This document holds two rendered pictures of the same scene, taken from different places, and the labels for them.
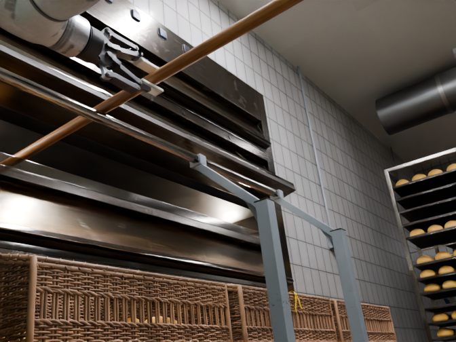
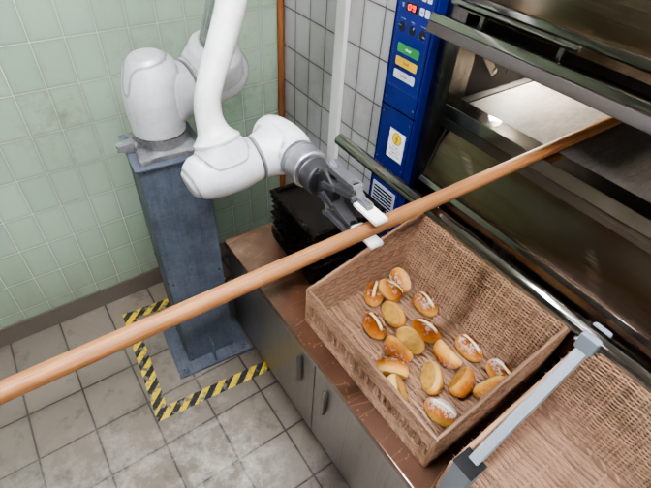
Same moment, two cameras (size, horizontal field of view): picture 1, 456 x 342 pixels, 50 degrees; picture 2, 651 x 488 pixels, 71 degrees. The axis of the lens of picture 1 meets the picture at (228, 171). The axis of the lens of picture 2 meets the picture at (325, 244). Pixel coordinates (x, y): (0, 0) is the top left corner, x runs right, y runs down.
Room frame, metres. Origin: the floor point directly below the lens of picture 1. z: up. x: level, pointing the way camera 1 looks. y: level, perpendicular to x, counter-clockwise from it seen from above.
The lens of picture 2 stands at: (1.12, -0.49, 1.77)
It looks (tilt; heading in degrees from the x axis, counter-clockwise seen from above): 43 degrees down; 108
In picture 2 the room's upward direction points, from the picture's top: 4 degrees clockwise
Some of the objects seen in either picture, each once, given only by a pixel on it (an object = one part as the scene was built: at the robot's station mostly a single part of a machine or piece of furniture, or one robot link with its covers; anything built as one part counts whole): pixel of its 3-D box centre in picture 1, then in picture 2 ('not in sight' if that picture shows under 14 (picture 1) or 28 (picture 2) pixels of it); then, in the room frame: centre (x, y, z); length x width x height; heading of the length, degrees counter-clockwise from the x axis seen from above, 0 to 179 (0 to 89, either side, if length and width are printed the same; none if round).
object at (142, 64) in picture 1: (148, 67); (370, 212); (0.99, 0.16, 1.23); 0.07 x 0.03 x 0.01; 145
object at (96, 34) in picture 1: (97, 49); (324, 182); (0.86, 0.25, 1.20); 0.09 x 0.07 x 0.08; 145
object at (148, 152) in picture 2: not in sight; (154, 137); (0.24, 0.47, 1.03); 0.22 x 0.18 x 0.06; 51
